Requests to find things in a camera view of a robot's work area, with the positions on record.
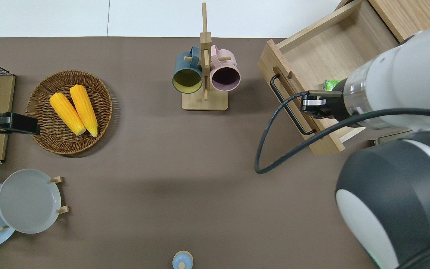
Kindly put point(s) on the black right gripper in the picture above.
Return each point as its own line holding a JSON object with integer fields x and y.
{"x": 332, "y": 106}

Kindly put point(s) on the light wooden drawer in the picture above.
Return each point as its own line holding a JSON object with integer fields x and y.
{"x": 323, "y": 52}

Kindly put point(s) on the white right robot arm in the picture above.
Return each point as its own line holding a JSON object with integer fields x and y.
{"x": 398, "y": 194}

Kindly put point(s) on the round wicker basket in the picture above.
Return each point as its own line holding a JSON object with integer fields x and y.
{"x": 47, "y": 134}

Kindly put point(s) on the small green carton box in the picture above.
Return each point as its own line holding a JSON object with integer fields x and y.
{"x": 331, "y": 84}

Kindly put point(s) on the yellow corn cob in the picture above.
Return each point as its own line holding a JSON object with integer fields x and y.
{"x": 84, "y": 108}
{"x": 67, "y": 114}

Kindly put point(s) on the grey plate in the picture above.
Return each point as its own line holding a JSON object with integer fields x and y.
{"x": 28, "y": 201}

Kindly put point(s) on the wooden plate rack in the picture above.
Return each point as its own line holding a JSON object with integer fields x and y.
{"x": 62, "y": 210}

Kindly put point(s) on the pink mug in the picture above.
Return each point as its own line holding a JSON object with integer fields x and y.
{"x": 225, "y": 74}

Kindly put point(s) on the wooden mug rack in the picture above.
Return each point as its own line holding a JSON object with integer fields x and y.
{"x": 204, "y": 101}

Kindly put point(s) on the dark blue mug yellow inside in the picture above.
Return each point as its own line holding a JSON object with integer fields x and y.
{"x": 187, "y": 78}

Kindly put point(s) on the light wooden cabinet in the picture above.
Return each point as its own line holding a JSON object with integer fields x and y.
{"x": 416, "y": 15}

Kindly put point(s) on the brown table mat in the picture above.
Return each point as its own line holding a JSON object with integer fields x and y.
{"x": 185, "y": 168}

